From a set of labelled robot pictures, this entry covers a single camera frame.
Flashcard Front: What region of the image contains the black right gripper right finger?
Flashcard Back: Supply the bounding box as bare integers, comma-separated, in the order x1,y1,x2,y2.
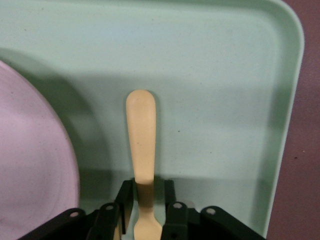
161,179,266,240

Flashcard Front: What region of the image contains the brown table mat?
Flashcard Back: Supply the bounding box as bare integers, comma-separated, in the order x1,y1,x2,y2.
264,0,320,240

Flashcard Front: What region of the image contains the yellow plastic fork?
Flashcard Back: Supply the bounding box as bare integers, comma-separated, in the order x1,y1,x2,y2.
125,89,157,240

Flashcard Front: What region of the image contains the beige round plate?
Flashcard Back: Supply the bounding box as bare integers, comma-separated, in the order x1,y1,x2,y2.
0,59,81,240

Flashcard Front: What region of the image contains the light green rectangular tray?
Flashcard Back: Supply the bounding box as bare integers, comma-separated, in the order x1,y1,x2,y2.
0,0,305,240

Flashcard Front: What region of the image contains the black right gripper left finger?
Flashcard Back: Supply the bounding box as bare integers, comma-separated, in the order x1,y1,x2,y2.
19,179,137,240

